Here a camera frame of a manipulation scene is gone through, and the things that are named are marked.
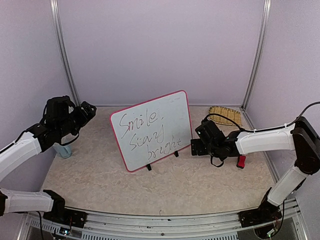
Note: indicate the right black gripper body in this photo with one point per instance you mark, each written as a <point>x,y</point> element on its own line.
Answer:
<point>201,150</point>

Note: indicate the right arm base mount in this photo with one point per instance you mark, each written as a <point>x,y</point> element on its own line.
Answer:
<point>264,213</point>

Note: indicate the woven bamboo tray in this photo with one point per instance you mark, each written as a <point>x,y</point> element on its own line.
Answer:
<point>226,116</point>

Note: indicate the aluminium corner post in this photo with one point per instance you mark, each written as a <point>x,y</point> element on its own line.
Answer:
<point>258,53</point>
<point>54,5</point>

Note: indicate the front aluminium rail frame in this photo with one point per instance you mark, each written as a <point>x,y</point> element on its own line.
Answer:
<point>217,226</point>

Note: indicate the pink framed whiteboard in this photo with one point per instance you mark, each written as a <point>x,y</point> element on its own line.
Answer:
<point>150,131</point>

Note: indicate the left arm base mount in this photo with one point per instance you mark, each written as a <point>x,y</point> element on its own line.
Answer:
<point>65,215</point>

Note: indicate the left aluminium corner post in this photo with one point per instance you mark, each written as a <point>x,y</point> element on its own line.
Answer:
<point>54,5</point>

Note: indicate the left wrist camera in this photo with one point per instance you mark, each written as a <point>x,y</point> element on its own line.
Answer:
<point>57,109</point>

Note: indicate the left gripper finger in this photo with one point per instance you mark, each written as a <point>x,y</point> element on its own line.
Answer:
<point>90,113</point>
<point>87,107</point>

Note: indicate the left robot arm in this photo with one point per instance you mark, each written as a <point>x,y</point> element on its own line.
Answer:
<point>31,142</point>

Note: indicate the red black whiteboard eraser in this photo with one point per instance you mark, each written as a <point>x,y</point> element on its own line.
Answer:
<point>241,162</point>

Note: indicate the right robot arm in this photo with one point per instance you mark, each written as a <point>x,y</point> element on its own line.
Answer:
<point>298,136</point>

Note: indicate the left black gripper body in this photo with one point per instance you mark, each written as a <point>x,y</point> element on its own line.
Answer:
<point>75,124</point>

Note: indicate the right aluminium corner post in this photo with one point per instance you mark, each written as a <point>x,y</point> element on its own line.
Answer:
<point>258,53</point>

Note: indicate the light blue mug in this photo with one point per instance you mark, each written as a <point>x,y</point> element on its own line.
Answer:
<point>62,151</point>

